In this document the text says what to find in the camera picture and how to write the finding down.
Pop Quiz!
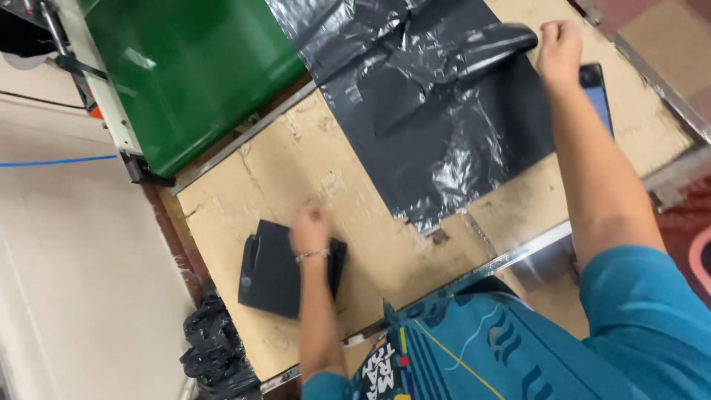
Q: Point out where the person's right hand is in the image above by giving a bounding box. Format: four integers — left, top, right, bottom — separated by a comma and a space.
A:
535, 20, 584, 84

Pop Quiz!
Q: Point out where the person's left hand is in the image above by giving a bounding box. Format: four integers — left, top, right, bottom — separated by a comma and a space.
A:
289, 206, 333, 257

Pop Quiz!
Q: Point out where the black plastic bag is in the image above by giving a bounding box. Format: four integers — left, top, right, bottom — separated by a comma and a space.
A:
179, 286, 262, 400
238, 219, 348, 320

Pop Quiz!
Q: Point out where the black plastic film sheet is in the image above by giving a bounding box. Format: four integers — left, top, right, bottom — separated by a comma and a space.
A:
266, 0, 556, 233

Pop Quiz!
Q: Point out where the cardboard sheet table cover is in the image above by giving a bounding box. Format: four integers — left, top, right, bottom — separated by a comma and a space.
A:
177, 0, 695, 383

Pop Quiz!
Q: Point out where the black smartphone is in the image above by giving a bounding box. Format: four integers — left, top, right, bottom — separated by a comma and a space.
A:
579, 63, 615, 140

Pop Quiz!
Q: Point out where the crumpled black plastic bag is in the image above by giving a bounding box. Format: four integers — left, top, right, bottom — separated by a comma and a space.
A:
179, 286, 262, 400

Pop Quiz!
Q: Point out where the person's teal printed shirt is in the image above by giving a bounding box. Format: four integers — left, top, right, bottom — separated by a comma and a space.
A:
301, 244, 711, 400

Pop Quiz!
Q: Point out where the white machine frame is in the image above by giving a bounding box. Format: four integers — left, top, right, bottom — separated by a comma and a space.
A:
33, 0, 177, 187

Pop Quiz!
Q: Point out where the blue cable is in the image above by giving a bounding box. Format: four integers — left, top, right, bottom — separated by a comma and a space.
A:
0, 154, 119, 169

